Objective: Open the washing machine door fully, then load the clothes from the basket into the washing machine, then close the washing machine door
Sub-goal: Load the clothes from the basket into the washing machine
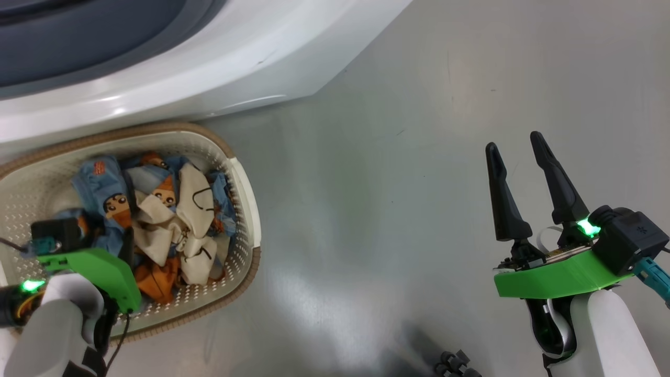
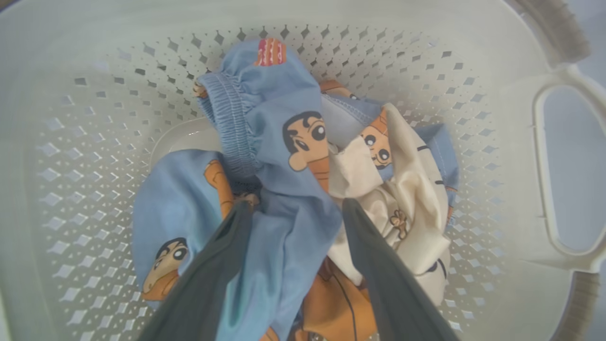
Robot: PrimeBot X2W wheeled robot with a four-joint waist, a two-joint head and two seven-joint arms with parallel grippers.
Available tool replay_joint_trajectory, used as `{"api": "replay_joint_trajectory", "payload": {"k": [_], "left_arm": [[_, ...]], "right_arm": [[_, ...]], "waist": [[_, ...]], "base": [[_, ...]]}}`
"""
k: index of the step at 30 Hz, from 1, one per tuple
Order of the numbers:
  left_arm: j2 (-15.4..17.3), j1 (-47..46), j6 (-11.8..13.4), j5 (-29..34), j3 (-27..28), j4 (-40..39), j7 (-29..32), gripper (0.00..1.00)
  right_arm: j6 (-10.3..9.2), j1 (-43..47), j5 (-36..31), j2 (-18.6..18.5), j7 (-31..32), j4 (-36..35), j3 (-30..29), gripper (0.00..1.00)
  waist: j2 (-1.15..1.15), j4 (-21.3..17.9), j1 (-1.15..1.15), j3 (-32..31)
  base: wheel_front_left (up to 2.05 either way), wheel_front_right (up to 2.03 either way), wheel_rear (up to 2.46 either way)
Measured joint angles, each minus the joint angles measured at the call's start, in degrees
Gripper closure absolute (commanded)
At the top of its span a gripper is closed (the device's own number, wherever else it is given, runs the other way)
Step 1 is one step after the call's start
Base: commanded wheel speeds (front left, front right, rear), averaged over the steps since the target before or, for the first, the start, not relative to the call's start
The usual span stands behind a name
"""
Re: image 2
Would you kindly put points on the blue cartoon print pants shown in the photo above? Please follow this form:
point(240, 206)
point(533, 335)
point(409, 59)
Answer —
point(279, 222)

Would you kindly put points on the cream perforated laundry basket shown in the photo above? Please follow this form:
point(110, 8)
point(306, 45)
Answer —
point(94, 142)

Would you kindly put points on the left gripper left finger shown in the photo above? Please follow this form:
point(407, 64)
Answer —
point(203, 293)

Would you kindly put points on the cream blue orange cartoon garment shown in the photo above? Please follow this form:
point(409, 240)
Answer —
point(412, 189)

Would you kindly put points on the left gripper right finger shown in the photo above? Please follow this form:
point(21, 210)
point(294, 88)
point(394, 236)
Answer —
point(393, 293)

